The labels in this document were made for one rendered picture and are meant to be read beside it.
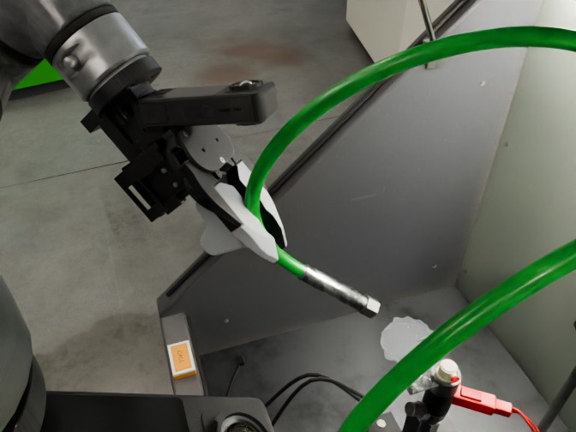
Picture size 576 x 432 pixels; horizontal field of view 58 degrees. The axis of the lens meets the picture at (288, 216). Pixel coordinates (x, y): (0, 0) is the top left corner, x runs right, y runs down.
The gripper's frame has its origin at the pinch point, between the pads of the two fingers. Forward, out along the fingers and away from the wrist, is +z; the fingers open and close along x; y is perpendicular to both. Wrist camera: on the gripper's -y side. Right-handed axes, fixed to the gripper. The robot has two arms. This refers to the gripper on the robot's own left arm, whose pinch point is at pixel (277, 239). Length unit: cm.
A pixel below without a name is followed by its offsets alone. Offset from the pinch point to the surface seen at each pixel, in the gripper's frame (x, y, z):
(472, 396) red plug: 0.3, -6.0, 23.5
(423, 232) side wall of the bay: -37.5, 0.4, 21.6
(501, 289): 15.6, -18.4, 5.0
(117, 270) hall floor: -115, 141, 4
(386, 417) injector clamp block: -5.1, 7.2, 26.9
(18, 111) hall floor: -216, 219, -103
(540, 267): 14.8, -20.6, 5.1
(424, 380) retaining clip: 1.4, -3.6, 19.1
